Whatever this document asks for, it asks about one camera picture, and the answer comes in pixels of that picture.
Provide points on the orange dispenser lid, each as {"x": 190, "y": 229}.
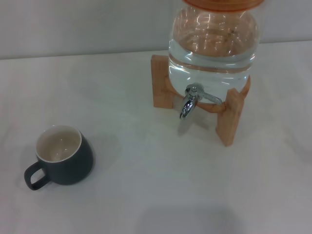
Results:
{"x": 219, "y": 4}

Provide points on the black ceramic cup white inside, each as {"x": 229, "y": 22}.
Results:
{"x": 70, "y": 168}

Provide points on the chrome faucet with lever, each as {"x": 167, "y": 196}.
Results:
{"x": 188, "y": 104}

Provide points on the wooden dispenser stand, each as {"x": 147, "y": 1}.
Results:
{"x": 161, "y": 83}

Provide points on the clear glass water dispenser jar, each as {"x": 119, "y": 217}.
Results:
{"x": 212, "y": 61}

